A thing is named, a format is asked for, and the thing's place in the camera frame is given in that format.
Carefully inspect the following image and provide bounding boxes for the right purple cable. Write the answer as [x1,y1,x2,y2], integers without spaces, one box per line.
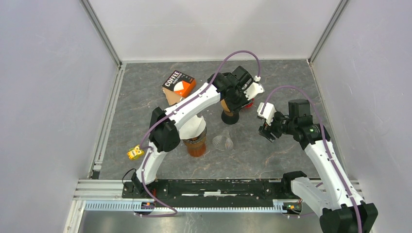
[260,85,363,233]

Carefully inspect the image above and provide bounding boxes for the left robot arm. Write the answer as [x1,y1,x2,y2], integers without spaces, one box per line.
[131,66,262,198]

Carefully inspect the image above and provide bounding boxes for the white paper coffee filter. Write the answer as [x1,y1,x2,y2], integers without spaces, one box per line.
[179,116,206,140]

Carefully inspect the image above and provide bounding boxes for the wooden ring holder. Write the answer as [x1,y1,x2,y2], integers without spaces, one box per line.
[220,100,233,116]

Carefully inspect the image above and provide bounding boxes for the clear glass dripper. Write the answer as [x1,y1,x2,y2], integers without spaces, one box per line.
[212,131,234,150]

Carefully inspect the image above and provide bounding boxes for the coffee filter box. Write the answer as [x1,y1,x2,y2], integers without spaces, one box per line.
[162,70,196,98]

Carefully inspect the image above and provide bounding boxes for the dark red black dripper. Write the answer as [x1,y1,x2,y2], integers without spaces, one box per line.
[221,110,240,125]

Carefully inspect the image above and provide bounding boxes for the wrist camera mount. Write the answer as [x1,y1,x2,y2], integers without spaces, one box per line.
[244,76,265,100]
[257,102,276,126]

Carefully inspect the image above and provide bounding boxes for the dark glass dripper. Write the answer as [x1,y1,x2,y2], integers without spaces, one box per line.
[183,128,207,144]

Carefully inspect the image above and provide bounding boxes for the amber glass carafe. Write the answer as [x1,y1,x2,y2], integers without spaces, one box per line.
[184,141,206,157]

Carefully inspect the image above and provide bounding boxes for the white slotted cable duct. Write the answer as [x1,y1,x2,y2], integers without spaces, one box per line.
[84,199,302,214]

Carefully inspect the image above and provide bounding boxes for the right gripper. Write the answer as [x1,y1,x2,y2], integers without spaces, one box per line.
[258,110,297,143]

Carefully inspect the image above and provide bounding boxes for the yellow toy figure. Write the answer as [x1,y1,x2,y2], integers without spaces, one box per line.
[127,145,145,160]

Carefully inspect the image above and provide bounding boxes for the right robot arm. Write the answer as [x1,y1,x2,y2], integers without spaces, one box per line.
[257,99,378,233]

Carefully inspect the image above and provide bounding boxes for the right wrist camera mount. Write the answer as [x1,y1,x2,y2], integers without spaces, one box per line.
[257,102,276,126]

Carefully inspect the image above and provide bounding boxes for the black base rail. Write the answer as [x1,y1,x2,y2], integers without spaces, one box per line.
[122,171,306,208]

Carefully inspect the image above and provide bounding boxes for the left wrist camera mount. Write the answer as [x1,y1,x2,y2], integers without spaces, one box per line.
[244,76,265,100]

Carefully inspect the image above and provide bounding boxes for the brown paper coffee filters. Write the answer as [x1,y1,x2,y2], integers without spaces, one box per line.
[162,88,185,106]

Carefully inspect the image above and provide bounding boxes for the red curved plastic piece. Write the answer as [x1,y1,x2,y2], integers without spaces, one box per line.
[244,99,254,108]

